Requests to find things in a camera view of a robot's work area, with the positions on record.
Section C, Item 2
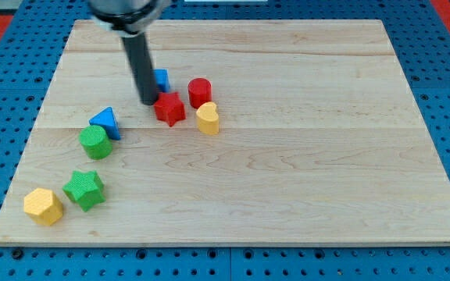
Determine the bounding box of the yellow heart block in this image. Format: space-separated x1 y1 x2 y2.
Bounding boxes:
196 101 220 135

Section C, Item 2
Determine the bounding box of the blue triangle block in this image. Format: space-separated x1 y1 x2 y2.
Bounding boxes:
89 107 121 141

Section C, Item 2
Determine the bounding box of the yellow hexagon block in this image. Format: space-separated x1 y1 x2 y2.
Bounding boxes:
23 188 63 226

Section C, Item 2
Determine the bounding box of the red cylinder block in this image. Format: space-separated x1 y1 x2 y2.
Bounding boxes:
187 77 212 108

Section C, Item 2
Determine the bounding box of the green star block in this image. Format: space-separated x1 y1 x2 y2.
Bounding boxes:
62 170 105 212

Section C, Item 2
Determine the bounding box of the red star block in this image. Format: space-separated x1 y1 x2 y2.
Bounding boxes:
153 91 186 127

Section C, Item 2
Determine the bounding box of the blue cube block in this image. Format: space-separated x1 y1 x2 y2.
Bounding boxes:
154 69 170 93

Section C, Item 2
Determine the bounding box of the green cylinder block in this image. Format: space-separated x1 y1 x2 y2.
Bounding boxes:
79 125 113 160

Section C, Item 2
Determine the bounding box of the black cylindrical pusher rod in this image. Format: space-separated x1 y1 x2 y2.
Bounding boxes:
122 33 159 105

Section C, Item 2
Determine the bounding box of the wooden board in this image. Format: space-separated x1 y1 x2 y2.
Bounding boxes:
0 20 450 247

